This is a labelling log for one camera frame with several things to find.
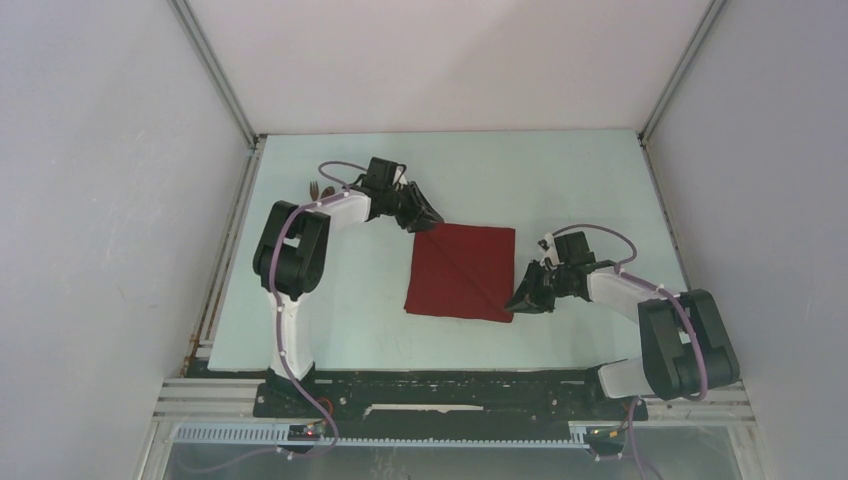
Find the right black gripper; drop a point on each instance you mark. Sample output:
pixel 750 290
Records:
pixel 527 288

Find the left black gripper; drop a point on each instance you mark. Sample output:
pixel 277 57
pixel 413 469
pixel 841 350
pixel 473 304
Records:
pixel 420 223

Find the red cloth napkin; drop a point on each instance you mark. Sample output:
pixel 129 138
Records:
pixel 462 271

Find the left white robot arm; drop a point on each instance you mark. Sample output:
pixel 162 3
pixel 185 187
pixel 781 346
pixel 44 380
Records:
pixel 291 255

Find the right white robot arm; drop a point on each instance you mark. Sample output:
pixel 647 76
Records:
pixel 685 349

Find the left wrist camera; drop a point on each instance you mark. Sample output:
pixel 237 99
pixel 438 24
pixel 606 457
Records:
pixel 382 174

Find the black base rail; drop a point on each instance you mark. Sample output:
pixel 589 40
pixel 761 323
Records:
pixel 540 404

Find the white cable duct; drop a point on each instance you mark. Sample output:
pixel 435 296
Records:
pixel 282 435

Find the aluminium frame post left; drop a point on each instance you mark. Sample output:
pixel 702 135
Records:
pixel 202 46

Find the aluminium frame post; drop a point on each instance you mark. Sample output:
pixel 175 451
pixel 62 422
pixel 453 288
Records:
pixel 202 46
pixel 690 53

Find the aluminium extrusion rail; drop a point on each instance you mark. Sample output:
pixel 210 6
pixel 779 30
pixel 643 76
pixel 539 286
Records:
pixel 206 400

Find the aluminium frame post right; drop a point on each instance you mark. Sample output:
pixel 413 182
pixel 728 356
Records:
pixel 690 53

